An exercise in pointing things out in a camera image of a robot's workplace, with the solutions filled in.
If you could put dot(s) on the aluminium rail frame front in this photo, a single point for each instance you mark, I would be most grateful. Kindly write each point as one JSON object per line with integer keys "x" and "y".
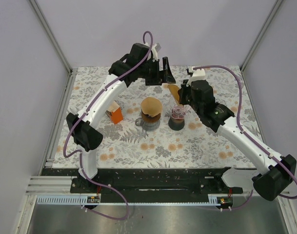
{"x": 36, "y": 186}

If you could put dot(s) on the white slotted cable duct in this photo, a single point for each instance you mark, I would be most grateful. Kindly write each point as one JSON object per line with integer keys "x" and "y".
{"x": 100, "y": 200}

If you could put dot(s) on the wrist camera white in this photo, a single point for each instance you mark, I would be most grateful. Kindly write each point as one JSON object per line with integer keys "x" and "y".
{"x": 195, "y": 74}
{"x": 153, "y": 54}

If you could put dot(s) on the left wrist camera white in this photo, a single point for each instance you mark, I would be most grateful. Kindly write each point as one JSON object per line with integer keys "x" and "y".
{"x": 153, "y": 54}

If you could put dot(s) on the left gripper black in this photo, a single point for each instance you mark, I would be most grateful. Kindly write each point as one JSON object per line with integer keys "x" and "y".
{"x": 164, "y": 76}

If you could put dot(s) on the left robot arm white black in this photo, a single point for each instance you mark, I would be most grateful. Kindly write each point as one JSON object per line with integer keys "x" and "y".
{"x": 141, "y": 62}

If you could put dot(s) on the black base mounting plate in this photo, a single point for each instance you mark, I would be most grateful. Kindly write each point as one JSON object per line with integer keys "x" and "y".
{"x": 237, "y": 180}

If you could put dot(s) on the wooden dripper ring holder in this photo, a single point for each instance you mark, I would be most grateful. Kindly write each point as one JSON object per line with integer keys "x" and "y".
{"x": 149, "y": 119}

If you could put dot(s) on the dark mug red rim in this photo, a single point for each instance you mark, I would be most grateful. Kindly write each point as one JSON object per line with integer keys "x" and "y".
{"x": 176, "y": 122}

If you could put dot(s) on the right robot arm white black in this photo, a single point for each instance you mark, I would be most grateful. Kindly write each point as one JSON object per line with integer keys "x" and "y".
{"x": 272, "y": 172}

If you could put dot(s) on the brown paper coffee filter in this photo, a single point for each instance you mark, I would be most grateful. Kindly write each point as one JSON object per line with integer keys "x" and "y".
{"x": 151, "y": 106}

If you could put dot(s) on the coffee paper filter box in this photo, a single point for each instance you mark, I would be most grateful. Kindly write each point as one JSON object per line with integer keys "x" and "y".
{"x": 114, "y": 113}

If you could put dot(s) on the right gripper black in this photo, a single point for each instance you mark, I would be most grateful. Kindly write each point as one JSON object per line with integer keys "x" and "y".
{"x": 182, "y": 91}

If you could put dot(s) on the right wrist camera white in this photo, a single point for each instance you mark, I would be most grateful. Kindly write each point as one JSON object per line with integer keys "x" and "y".
{"x": 195, "y": 74}

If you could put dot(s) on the floral pattern table mat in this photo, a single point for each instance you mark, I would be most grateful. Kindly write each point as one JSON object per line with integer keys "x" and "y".
{"x": 126, "y": 145}

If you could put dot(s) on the glass coffee server carafe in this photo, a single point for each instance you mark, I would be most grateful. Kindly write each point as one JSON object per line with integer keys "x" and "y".
{"x": 147, "y": 126}

